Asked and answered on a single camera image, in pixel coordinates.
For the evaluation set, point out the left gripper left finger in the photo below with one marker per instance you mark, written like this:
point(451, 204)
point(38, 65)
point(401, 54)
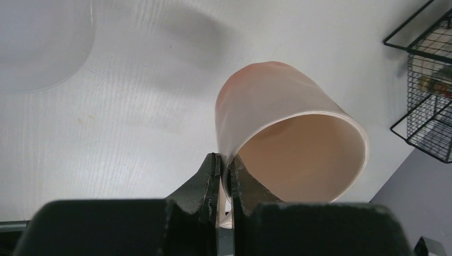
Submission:
point(184, 223)

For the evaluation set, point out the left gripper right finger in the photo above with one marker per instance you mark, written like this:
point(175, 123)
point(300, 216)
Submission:
point(265, 225)

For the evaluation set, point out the pink mug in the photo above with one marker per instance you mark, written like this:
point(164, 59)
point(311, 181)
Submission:
point(291, 136)

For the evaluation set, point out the white plastic basket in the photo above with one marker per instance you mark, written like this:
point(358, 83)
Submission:
point(44, 43)

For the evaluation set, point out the small dark spice jar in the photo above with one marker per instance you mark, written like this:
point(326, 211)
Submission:
point(439, 83)

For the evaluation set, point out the black wire basket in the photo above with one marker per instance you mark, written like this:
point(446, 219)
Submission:
point(426, 38)

